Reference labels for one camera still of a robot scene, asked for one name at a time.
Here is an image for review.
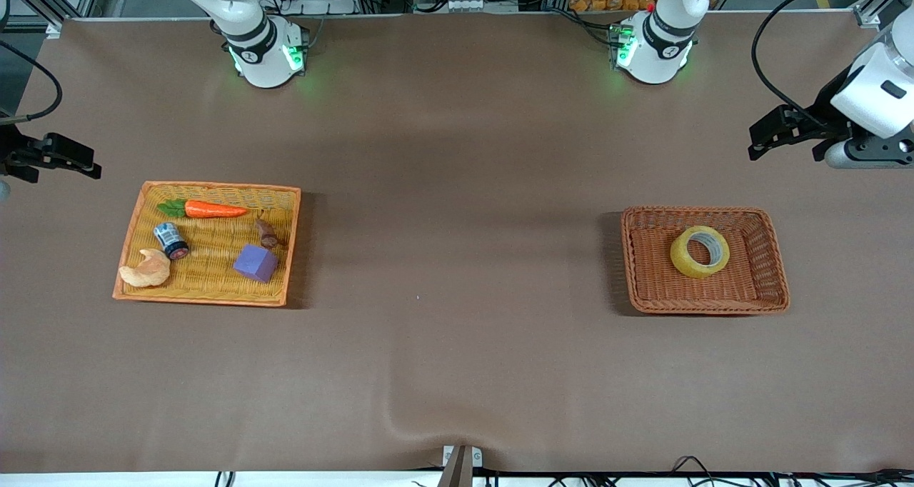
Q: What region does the yellow tape roll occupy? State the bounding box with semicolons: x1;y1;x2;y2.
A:
670;225;731;279

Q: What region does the small blue white can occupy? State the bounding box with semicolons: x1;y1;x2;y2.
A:
153;221;191;261

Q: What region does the toy croissant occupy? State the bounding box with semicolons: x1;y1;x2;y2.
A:
118;248;172;288

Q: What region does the orange toy carrot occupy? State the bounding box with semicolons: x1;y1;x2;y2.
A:
156;199;250;220

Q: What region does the brown wicker basket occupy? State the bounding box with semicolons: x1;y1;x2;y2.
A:
620;206;791;315

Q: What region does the small brown toy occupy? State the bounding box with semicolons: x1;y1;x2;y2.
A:
254;216;281;251

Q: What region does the purple foam cube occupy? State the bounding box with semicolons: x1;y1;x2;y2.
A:
233;243;279;284

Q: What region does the yellow woven tray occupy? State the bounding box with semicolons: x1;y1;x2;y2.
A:
112;180;302;308

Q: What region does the brown table cover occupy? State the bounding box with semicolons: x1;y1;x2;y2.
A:
0;12;914;473

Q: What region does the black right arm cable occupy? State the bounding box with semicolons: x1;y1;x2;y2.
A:
0;41;64;124

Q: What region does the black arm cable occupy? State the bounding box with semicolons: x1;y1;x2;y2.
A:
0;41;64;124
751;0;900;116

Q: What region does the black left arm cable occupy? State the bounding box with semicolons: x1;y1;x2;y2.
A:
751;0;900;116

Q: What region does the aluminium frame profile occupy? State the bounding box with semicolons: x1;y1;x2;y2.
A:
850;0;914;31
14;0;108;34

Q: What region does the metal clamp bracket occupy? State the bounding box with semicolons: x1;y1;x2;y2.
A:
442;444;483;487

